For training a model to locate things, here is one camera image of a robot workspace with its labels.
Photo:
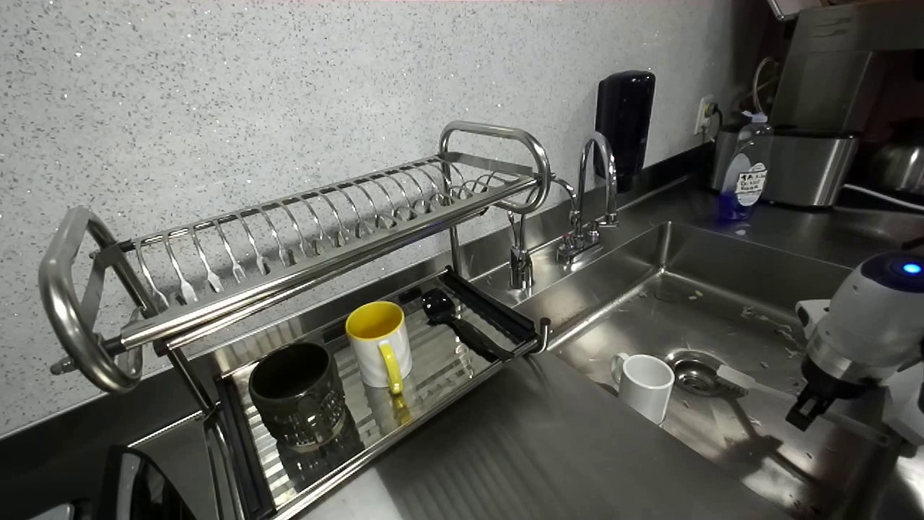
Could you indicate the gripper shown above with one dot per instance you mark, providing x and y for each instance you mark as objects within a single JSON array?
[{"x": 830, "y": 386}]

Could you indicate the stainless steel sink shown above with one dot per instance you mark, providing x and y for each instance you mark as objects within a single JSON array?
[{"x": 722, "y": 289}]

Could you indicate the blue dish soap bottle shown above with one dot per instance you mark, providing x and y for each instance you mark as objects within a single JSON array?
[{"x": 747, "y": 170}]

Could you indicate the wall socket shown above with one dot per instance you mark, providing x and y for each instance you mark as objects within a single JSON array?
[{"x": 704, "y": 114}]

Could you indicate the gooseneck tap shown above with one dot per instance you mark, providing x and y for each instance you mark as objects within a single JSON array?
[{"x": 598, "y": 173}]

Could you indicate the small curved tap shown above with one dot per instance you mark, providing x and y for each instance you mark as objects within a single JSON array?
[{"x": 520, "y": 263}]

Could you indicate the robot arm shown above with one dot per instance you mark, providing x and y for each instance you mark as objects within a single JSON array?
[{"x": 870, "y": 318}]

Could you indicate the stainless steel coffee machine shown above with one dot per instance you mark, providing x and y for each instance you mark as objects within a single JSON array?
[{"x": 823, "y": 87}]

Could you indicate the black ladle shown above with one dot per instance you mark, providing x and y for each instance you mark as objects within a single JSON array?
[{"x": 462, "y": 328}]

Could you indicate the sink drain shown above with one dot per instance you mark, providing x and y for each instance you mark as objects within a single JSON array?
[{"x": 694, "y": 374}]

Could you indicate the dish rack drip tray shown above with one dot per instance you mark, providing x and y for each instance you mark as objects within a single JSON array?
[{"x": 433, "y": 368}]

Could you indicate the white dish brush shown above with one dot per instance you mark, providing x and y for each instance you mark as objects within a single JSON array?
[{"x": 730, "y": 379}]

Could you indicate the black and silver appliance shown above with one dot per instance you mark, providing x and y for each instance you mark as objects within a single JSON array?
[{"x": 141, "y": 487}]

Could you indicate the steel kettle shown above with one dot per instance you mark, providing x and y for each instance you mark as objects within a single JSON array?
[{"x": 902, "y": 166}]

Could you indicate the black wall soap dispenser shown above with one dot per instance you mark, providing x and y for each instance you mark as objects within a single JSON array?
[{"x": 624, "y": 123}]

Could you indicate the dark green mug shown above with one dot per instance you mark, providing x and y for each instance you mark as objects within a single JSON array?
[{"x": 296, "y": 393}]

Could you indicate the stainless steel dish rack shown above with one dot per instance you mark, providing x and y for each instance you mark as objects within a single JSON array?
[{"x": 303, "y": 245}]

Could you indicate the yellow and white mug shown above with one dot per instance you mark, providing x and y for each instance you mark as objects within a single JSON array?
[{"x": 375, "y": 347}]

